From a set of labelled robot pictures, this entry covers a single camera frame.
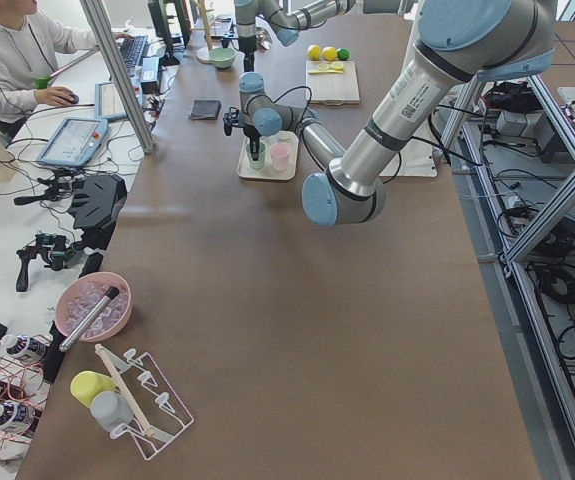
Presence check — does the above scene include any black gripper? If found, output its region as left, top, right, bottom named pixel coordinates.
left=238, top=35, right=257, bottom=72
left=243, top=124, right=261, bottom=160

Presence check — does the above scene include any green plastic cup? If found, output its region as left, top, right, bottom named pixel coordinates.
left=246, top=142, right=266, bottom=171

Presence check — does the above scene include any pink plastic cup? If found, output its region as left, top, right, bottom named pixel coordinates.
left=269, top=143, right=291, bottom=171

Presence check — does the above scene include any cream yellow plastic cup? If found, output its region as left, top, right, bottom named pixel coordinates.
left=277, top=131, right=292, bottom=144

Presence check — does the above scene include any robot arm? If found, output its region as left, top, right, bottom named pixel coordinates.
left=234, top=0, right=355, bottom=73
left=223, top=1, right=557, bottom=225

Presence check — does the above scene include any cream rabbit tray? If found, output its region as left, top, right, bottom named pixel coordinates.
left=237, top=132, right=299, bottom=181

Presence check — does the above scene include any metal scoop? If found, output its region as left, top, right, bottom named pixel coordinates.
left=256, top=27, right=273, bottom=50

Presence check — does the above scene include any green bowl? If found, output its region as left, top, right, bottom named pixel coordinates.
left=209, top=47, right=236, bottom=70

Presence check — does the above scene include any wooden cup stand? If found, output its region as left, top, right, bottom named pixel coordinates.
left=191, top=0, right=213, bottom=65

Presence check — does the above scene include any grey folded cloth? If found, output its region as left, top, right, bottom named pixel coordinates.
left=189, top=99, right=221, bottom=120

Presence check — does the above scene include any upper whole lemon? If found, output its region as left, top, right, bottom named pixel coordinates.
left=307, top=45, right=322, bottom=61

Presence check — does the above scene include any whole lemon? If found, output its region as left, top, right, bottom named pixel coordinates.
left=307, top=45, right=322, bottom=61
left=321, top=46, right=338, bottom=62

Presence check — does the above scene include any lower whole lemon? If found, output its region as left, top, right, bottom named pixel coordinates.
left=321, top=46, right=338, bottom=62

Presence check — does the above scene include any wooden cutting board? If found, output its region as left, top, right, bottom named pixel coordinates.
left=306, top=61, right=360, bottom=105

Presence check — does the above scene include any yellow plastic knife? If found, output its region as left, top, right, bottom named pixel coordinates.
left=307, top=69, right=345, bottom=75

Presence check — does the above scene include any green lime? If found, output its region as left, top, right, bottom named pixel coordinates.
left=337, top=48, right=350, bottom=61

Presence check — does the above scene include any black keyboard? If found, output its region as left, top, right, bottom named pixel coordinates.
left=119, top=35, right=149, bottom=76

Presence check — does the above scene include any far teach pendant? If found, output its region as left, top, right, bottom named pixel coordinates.
left=94, top=81, right=128, bottom=122

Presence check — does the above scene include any teach pendant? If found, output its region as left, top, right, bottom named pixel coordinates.
left=94, top=81, right=128, bottom=122
left=36, top=117, right=109, bottom=168

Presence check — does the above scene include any near teach pendant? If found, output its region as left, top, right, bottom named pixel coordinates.
left=36, top=117, right=109, bottom=168

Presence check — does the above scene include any seated person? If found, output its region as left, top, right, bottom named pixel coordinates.
left=0, top=0, right=143, bottom=126

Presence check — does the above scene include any pink bowl with ice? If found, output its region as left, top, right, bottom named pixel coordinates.
left=54, top=271, right=134, bottom=344

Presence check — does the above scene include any yellow cup on rack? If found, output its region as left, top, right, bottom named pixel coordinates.
left=70, top=370, right=115, bottom=408

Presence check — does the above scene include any grey cup on rack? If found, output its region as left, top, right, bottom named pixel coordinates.
left=90, top=391, right=134, bottom=432

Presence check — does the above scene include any aluminium frame post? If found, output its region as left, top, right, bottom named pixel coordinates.
left=80, top=0, right=155, bottom=154

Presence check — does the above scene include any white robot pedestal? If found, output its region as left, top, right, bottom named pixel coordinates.
left=381, top=0, right=437, bottom=181

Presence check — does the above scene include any metal ice scoop handle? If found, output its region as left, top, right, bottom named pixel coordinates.
left=59, top=286, right=120, bottom=353

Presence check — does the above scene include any white wire cup rack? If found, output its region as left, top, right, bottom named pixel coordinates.
left=95, top=343, right=195, bottom=461

